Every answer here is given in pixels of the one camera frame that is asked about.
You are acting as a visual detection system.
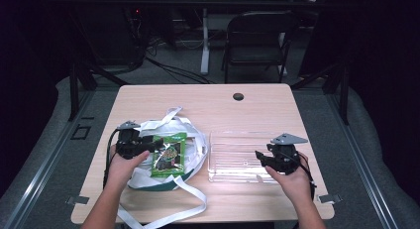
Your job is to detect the person's right hand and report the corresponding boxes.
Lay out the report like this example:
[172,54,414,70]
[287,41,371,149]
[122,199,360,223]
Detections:
[264,152,315,204]

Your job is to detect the black folding chair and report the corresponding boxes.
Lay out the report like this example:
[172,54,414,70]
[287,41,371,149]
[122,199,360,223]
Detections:
[221,10,298,84]

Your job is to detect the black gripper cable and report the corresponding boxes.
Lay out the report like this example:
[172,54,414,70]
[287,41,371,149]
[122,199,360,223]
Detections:
[102,128,121,189]
[286,153,317,202]

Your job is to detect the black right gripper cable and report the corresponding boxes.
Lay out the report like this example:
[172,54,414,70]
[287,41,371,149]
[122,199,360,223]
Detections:
[286,153,317,202]

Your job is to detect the black floor cables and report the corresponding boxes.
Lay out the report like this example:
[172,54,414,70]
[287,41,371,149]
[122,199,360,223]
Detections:
[144,37,216,85]

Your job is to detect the metal floor rail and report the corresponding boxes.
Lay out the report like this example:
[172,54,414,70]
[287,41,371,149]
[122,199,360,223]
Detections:
[325,89,401,229]
[2,89,97,229]

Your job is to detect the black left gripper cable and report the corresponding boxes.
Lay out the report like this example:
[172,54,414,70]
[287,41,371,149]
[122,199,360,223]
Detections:
[102,128,121,189]

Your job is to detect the white cloth bag green base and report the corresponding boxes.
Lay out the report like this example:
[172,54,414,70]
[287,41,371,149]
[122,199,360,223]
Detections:
[117,105,210,229]

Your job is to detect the clear plastic tray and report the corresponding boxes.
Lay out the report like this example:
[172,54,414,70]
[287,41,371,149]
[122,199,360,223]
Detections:
[207,129,288,184]

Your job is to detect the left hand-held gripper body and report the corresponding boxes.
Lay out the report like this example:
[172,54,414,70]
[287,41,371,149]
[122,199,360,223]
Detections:
[115,120,157,160]

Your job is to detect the dark computer tower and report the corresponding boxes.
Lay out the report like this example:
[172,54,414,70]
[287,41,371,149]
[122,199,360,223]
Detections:
[87,4,148,67]

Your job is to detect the black metal stand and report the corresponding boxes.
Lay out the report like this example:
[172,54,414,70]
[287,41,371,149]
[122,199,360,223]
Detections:
[290,61,351,126]
[67,61,131,122]

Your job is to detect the green snack packet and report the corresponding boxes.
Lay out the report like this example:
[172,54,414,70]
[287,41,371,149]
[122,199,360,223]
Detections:
[151,132,188,178]

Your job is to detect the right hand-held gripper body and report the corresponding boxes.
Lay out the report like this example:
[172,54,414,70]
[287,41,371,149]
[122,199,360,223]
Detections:
[265,133,309,175]

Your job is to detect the person's left hand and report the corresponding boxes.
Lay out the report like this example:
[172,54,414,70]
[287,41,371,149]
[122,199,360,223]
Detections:
[106,144,152,191]

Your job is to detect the white desk leg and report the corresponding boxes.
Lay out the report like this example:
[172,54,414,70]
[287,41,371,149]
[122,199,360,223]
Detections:
[199,7,212,76]

